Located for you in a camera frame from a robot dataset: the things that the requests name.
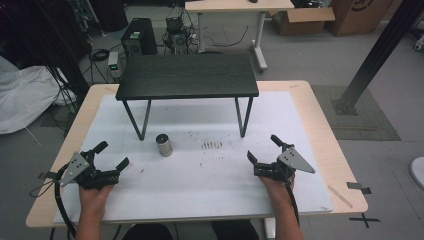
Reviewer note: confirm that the light wooden work table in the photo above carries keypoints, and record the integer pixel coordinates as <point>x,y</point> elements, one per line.
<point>333,133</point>

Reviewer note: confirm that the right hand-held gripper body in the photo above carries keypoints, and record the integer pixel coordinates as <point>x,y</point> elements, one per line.
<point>283,165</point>

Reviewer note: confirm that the white-legged wooden desk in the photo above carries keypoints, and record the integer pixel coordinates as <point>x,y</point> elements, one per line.
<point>233,20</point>

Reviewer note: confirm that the grey floor mat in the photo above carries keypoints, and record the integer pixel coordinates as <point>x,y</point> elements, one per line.
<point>363,115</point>

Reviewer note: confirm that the large brown cardboard box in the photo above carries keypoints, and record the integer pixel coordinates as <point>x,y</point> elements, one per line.
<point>360,15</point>

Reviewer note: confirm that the person's left hand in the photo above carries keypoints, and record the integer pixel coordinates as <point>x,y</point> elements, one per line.
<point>95,196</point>

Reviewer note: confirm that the open cardboard box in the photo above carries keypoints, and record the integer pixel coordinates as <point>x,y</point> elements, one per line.
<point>301,20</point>

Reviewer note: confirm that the black metal stand post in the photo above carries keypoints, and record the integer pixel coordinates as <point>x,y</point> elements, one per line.
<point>376,56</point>

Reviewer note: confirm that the silver metal can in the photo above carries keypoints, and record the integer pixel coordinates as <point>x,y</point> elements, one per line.
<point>164,145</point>

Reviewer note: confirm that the person's right hand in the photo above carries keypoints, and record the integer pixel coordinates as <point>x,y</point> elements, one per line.
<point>276,189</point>

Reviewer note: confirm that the white cloth sheet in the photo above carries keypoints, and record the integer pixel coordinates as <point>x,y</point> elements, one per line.
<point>30,96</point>

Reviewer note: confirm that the person's dark trousers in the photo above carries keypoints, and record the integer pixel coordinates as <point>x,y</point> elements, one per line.
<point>186,231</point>

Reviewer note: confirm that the black small shelf table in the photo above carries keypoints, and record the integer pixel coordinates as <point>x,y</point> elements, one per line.
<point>186,78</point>

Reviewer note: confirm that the black computer tower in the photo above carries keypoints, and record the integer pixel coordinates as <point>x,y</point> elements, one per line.
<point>140,36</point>

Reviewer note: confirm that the white round object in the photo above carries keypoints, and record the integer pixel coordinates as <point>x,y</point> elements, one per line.
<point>417,171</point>

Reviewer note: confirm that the white foam mat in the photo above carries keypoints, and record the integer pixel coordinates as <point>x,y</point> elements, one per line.
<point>206,173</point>

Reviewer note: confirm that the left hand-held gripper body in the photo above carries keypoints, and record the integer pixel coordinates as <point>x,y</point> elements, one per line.
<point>87,172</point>

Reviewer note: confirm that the small power supply unit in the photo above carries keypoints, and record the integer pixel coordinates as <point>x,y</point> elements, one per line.
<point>113,65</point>

